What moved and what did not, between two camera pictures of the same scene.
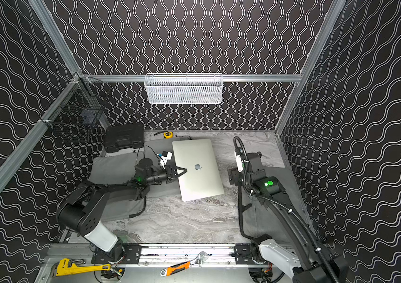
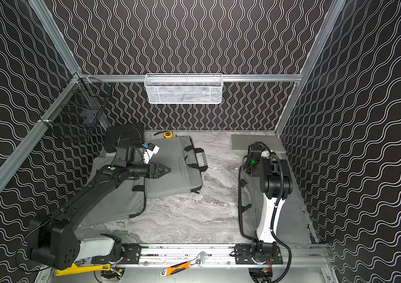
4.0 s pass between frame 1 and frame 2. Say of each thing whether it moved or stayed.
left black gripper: moved
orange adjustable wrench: stayed
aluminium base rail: stayed
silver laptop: moved
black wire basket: stayed
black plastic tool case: stayed
